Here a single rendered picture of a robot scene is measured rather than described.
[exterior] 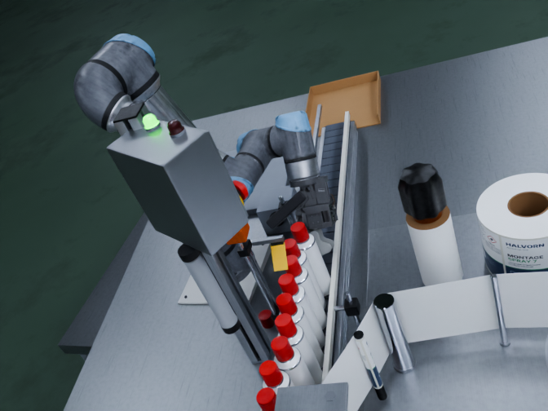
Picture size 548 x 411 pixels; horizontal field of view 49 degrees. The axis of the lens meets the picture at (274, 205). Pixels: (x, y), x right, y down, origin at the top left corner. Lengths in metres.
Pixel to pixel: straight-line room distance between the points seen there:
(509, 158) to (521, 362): 0.70
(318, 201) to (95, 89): 0.55
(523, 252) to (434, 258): 0.17
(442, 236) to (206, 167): 0.53
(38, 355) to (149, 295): 1.58
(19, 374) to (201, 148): 2.45
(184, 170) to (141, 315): 0.85
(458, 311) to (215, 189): 0.51
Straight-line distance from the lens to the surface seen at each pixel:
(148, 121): 1.00
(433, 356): 1.26
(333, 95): 2.29
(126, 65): 1.47
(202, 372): 1.48
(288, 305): 1.16
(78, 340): 1.78
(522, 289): 1.16
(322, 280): 1.38
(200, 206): 0.95
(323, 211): 1.37
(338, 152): 1.87
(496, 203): 1.32
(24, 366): 3.27
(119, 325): 1.73
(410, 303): 1.16
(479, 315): 1.20
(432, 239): 1.25
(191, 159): 0.92
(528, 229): 1.26
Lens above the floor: 1.88
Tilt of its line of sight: 35 degrees down
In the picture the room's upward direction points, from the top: 23 degrees counter-clockwise
